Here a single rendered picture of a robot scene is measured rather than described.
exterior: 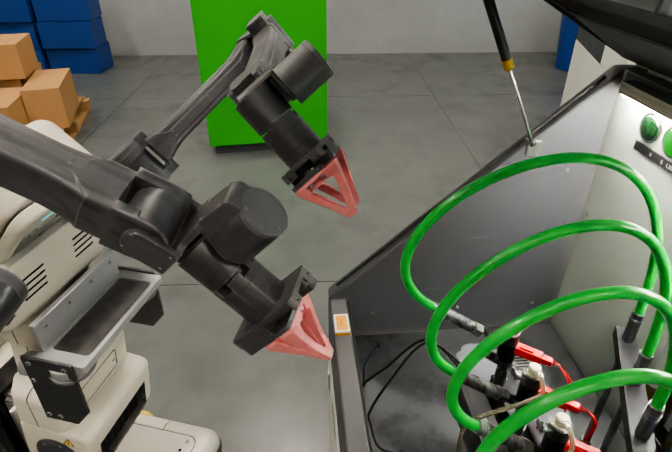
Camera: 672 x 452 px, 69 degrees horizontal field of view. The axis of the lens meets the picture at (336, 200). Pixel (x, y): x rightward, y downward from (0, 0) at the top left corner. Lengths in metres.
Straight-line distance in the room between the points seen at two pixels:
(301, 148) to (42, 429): 0.83
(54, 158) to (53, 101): 4.12
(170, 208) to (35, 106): 4.19
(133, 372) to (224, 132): 2.95
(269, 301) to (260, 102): 0.25
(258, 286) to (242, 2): 3.32
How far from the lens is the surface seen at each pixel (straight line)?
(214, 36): 3.81
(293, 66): 0.64
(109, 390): 1.24
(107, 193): 0.51
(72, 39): 6.78
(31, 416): 1.21
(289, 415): 2.10
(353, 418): 0.92
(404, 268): 0.69
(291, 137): 0.63
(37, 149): 0.54
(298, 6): 3.79
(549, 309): 0.57
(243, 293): 0.54
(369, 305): 1.15
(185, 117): 1.06
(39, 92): 4.65
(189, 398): 2.22
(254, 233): 0.47
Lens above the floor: 1.69
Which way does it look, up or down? 30 degrees down
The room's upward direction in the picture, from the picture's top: straight up
